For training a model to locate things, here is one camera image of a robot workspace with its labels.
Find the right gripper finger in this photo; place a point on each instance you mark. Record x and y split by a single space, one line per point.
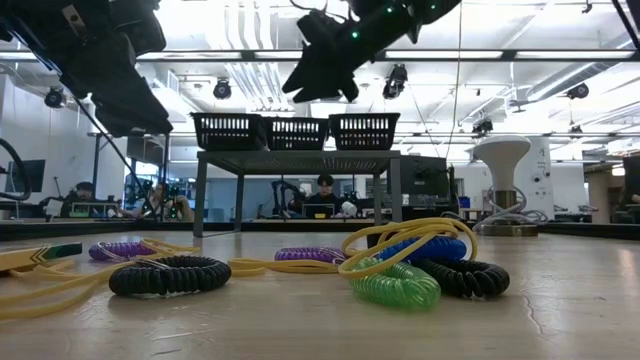
349 87
312 80

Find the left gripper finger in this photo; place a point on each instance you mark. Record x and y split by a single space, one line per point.
145 105
112 112

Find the black plastic slotted basket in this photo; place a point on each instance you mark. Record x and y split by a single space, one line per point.
296 135
364 132
227 132

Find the yellow crayon box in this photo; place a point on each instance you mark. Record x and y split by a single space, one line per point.
25 257

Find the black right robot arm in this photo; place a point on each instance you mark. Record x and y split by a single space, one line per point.
415 15

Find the black background robot arm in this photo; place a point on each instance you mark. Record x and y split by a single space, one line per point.
280 197

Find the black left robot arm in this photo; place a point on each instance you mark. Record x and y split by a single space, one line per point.
30 20

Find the person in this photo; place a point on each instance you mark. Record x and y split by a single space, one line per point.
84 189
160 200
325 187

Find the grey metal mesh shelf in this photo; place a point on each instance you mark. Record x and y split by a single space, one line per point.
300 162

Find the dark background monitor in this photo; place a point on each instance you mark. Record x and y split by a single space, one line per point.
27 175

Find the black equipment cabinet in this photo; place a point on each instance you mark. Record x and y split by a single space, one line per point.
425 180

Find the white background object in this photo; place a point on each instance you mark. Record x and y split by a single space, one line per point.
350 208

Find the dark background laptop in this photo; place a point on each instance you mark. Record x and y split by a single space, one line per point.
318 211

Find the white dome-topped device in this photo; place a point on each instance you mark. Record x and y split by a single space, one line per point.
501 155

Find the white cylindrical column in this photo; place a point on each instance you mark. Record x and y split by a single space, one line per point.
542 165

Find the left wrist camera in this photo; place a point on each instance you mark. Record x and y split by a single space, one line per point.
73 15

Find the black ceiling camera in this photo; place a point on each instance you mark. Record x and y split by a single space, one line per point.
222 90
395 82
54 98
482 126
578 91

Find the black aluminium table frame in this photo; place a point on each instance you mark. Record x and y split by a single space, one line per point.
75 230

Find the thin black horizontal rail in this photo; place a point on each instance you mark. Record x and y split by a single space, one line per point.
550 135

